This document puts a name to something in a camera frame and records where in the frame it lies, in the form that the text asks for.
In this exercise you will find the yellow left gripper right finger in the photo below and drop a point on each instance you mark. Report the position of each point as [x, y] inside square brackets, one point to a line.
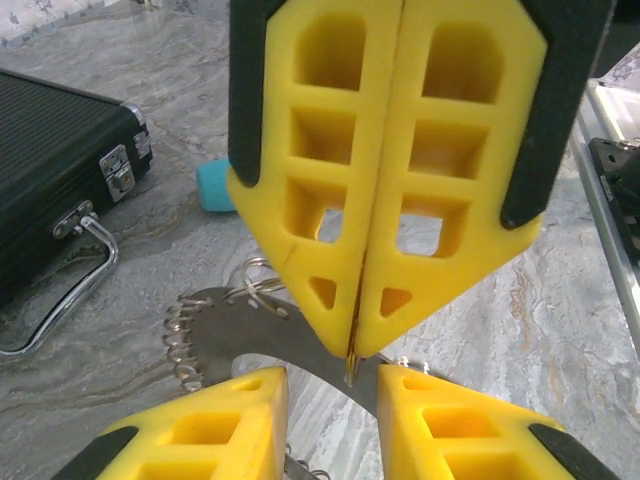
[450, 440]

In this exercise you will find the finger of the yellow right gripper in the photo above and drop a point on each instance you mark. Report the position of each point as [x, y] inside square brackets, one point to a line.
[395, 240]
[370, 150]

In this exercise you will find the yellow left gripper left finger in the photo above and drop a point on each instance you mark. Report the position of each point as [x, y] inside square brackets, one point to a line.
[200, 440]

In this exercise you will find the teal marker pen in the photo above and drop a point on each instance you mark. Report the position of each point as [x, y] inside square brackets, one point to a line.
[212, 187]

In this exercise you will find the white tray with black part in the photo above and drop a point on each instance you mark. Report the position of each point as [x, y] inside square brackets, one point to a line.
[595, 200]

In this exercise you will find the black ribbed carrying case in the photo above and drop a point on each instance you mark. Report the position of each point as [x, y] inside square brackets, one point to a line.
[50, 150]

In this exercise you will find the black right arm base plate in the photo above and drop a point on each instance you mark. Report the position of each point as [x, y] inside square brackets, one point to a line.
[625, 180]

